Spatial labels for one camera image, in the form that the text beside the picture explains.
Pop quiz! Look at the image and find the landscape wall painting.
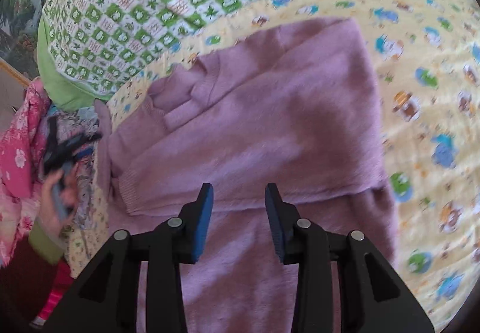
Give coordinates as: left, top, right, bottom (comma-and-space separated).
0, 0, 70, 80

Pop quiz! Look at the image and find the purple knitted sweater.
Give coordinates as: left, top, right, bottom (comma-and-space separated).
97, 17, 397, 332

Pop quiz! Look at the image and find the lilac floral folded cloth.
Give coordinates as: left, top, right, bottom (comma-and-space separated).
42, 105, 101, 230

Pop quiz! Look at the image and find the green sleeve cuff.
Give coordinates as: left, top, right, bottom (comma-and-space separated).
28, 218, 66, 265

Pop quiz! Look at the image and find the pink floral blanket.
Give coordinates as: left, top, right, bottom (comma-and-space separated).
0, 78, 50, 266

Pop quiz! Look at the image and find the yellow cartoon bear bedsheet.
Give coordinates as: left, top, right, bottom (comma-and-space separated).
65, 0, 480, 333

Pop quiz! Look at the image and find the person's left hand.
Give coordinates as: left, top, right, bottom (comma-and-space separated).
38, 165, 79, 237

